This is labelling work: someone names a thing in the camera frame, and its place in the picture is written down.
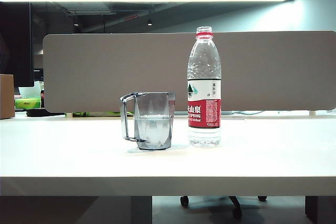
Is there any black computer monitor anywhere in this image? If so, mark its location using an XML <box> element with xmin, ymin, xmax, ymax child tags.
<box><xmin>0</xmin><ymin>1</ymin><xmax>35</xmax><ymax>88</ymax></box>

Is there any clear water bottle red label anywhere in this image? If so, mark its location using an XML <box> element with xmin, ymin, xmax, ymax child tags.
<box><xmin>187</xmin><ymin>26</ymin><xmax>223</xmax><ymax>149</ymax></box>

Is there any green and white container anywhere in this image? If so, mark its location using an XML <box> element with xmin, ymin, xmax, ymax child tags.
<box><xmin>18</xmin><ymin>80</ymin><xmax>45</xmax><ymax>97</ymax></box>

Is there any grey-brown desk partition panel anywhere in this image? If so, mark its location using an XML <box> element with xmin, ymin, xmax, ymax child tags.
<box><xmin>43</xmin><ymin>30</ymin><xmax>336</xmax><ymax>113</ymax></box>

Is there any grey table leg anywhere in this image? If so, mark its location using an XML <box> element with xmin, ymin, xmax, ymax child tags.
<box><xmin>131</xmin><ymin>196</ymin><xmax>153</xmax><ymax>224</ymax></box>

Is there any green packaging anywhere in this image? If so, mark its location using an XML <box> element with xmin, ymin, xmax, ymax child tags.
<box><xmin>72</xmin><ymin>111</ymin><xmax>133</xmax><ymax>118</ymax></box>

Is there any brown cardboard box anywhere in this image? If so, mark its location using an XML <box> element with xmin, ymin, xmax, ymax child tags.
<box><xmin>0</xmin><ymin>73</ymin><xmax>16</xmax><ymax>120</ymax></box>

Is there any dark table leg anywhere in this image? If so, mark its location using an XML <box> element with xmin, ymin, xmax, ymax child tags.
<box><xmin>305</xmin><ymin>196</ymin><xmax>336</xmax><ymax>224</ymax></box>

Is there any black office chair base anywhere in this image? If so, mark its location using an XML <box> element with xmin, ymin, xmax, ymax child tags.
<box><xmin>180</xmin><ymin>195</ymin><xmax>268</xmax><ymax>220</ymax></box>

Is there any clear grey plastic mug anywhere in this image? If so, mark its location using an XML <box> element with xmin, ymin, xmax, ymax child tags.
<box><xmin>120</xmin><ymin>91</ymin><xmax>176</xmax><ymax>152</ymax></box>

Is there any green tissue box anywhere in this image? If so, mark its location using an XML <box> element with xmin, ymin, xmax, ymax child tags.
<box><xmin>15</xmin><ymin>97</ymin><xmax>42</xmax><ymax>110</ymax></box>

